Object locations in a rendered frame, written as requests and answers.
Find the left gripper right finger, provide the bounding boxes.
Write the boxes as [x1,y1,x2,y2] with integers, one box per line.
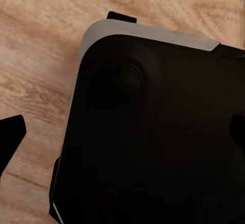
[229,115,245,155]

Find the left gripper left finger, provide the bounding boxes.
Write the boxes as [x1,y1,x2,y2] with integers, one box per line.
[0,115,27,176]

